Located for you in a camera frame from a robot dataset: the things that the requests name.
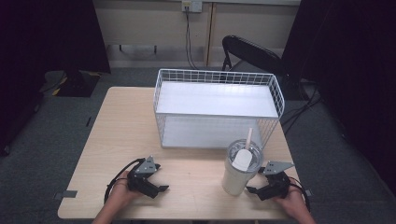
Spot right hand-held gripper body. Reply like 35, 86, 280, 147
257, 160, 295, 202

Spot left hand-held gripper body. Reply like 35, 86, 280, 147
126, 156, 162, 200

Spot white tumbler cup with lid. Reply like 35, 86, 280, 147
220, 138, 264, 197

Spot beige drinking straw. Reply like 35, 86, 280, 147
245, 127, 254, 151

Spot white wire basket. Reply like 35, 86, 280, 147
152, 68, 286, 149

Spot person's right hand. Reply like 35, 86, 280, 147
272, 184, 308, 218

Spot person's left hand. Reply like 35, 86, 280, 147
106, 170, 142, 209

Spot black stand base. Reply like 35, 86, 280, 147
57, 68, 101, 98

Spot black folding chair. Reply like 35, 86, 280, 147
220, 35, 290, 84

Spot dark curtain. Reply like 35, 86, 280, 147
280, 0, 396, 195

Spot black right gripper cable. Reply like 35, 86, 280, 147
287, 175, 312, 213

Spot black floor cables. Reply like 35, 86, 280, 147
279, 81, 323, 136

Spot black wall socket cable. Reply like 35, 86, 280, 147
184, 7, 200, 71

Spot wooden wall strip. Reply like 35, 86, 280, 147
205, 2, 217, 67

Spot white wall socket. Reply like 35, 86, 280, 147
181, 0, 204, 14

